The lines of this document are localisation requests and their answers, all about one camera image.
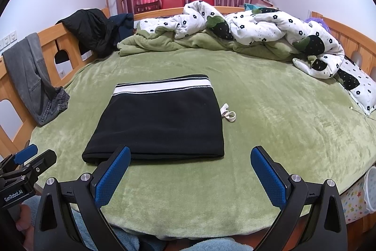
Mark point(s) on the green fleece bed sheet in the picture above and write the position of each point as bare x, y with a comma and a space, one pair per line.
264, 136

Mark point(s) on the white plastic basket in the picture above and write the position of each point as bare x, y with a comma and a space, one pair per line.
371, 186

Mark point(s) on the black hanging pouch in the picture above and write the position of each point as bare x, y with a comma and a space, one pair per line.
62, 57

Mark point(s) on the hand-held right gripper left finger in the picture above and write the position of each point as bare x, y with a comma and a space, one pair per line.
113, 177

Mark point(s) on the person's left hand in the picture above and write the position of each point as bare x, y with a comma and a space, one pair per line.
24, 218

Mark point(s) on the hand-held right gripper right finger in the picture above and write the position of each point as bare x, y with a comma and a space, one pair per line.
268, 177

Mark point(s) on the grey jeans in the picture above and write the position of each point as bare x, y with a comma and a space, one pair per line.
26, 68

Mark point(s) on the person's light blue clothing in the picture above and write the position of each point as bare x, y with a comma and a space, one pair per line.
132, 239

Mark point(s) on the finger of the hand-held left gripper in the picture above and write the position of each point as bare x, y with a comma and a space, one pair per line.
26, 152
42, 162

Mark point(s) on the navy blue garment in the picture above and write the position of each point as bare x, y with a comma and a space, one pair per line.
124, 24

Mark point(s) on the black jacket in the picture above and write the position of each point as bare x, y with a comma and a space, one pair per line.
88, 27

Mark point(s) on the teal item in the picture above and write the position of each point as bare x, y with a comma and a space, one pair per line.
252, 7

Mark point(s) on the white floral quilt green lining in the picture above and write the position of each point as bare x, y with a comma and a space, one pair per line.
258, 24

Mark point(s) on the black pants with white stripe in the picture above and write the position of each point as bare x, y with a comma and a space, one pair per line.
161, 121

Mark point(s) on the star printed bed skirt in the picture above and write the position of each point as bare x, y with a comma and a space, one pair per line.
355, 204

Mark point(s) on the dark wooden chair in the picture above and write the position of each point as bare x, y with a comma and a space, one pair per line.
147, 7

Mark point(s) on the flower-print pillow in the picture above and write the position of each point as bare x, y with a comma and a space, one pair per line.
361, 86

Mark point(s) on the purple fluffy cloth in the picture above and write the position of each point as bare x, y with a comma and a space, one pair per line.
318, 24

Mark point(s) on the wooden bed frame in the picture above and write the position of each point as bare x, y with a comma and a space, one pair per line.
50, 33

